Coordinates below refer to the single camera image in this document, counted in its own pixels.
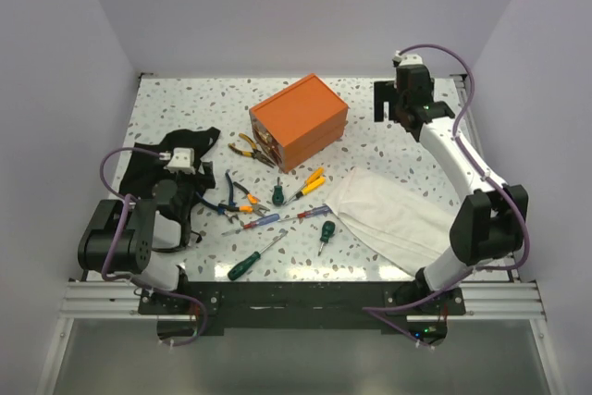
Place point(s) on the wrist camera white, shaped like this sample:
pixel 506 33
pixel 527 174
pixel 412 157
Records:
pixel 401 59
pixel 180 160

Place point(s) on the yellow handled screwdriver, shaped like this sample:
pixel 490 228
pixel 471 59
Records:
pixel 307 189

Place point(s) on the white folded towel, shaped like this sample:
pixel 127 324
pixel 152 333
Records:
pixel 398 224

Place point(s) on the stubby green screwdriver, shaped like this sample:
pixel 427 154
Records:
pixel 327 232
pixel 278 197

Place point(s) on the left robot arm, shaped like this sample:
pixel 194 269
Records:
pixel 132 244

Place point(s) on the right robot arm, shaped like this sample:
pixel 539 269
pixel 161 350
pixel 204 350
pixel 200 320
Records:
pixel 491 219

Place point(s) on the orange handled screwdriver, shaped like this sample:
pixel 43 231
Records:
pixel 317 174

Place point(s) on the blue handled pliers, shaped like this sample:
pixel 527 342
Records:
pixel 222 201

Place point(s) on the red blue clear screwdriver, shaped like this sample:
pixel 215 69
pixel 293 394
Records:
pixel 317 211

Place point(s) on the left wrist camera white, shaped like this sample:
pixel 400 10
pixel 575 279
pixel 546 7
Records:
pixel 180 160

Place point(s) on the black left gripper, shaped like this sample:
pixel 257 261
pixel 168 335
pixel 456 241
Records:
pixel 201 181

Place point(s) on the yellow black long-nose pliers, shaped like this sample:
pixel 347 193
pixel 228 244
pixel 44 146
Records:
pixel 253 153

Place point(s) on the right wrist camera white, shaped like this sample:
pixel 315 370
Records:
pixel 401 59

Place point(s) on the black cloth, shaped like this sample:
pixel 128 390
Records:
pixel 144 172

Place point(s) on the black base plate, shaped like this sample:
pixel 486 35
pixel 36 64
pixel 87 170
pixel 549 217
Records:
pixel 356 305

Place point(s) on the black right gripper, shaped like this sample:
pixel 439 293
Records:
pixel 385 92

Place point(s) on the long green screwdriver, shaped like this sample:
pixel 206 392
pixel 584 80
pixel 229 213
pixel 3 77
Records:
pixel 242 267

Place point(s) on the orange handled wire stripper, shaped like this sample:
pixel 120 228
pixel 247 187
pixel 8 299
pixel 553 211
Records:
pixel 253 207

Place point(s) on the orange drawer cabinet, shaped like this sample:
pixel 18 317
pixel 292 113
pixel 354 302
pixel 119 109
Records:
pixel 298 122

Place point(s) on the aluminium frame rail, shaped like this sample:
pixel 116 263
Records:
pixel 99 300

